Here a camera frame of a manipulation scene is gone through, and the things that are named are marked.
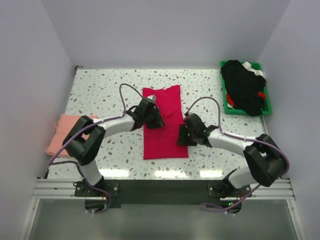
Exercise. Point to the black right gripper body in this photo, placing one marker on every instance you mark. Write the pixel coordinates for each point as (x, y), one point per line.
(186, 137)

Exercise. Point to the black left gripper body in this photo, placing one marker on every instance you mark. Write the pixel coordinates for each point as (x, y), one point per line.
(152, 120)

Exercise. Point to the magenta red t shirt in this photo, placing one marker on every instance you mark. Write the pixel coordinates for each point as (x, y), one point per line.
(161, 143)

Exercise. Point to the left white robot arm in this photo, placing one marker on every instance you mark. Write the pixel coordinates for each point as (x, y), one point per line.
(85, 138)

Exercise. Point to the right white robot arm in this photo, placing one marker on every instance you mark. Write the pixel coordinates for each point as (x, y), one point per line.
(265, 162)

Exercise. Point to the black t shirt in bin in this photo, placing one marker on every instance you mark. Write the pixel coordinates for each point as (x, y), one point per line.
(243, 87)

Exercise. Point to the red garment in bin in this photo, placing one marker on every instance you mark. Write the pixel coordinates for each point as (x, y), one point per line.
(231, 102)

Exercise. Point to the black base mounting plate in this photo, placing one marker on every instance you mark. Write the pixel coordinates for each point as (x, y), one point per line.
(156, 192)

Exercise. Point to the folded peach t shirt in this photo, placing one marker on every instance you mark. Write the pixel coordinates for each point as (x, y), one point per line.
(63, 127)

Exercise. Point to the white garment in bin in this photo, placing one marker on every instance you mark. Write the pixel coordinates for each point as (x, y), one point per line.
(248, 66)

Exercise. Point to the aluminium rail frame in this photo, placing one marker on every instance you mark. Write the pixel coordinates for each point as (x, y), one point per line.
(60, 177)

